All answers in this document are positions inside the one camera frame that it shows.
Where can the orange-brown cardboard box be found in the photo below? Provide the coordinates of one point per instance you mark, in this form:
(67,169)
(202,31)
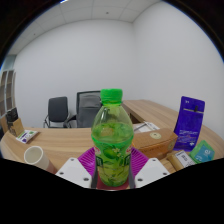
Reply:
(155,141)

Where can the green and white leaflet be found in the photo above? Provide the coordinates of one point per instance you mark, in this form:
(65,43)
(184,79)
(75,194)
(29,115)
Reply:
(27,136)

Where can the wooden shelf cabinet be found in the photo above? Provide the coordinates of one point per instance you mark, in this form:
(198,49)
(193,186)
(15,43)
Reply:
(8,93)

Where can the small green box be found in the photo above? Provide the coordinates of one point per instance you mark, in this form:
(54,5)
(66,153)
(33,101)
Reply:
(202,151)

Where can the white and pink mug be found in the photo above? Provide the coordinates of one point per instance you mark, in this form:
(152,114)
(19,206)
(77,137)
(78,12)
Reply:
(35,156)

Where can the small yellow box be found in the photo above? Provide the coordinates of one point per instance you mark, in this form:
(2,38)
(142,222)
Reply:
(181,160)

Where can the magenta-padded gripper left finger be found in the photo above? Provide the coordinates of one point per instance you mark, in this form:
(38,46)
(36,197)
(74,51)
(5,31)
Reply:
(73,171)

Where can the wooden side desk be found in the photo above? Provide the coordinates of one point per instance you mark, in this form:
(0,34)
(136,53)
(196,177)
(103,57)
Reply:
(150,111)

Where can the black office chair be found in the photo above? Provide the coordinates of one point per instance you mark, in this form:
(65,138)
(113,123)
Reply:
(57,110)

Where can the green drink bottle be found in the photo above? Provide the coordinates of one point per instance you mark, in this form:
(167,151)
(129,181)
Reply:
(112,143)

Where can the purple stand-up pouch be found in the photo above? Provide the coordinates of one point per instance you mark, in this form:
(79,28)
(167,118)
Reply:
(189,126)

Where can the grey mesh office chair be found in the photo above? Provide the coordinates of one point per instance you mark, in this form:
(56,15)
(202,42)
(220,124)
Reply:
(86,110)

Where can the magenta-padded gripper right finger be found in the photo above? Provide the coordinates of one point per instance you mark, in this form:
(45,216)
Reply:
(151,171)

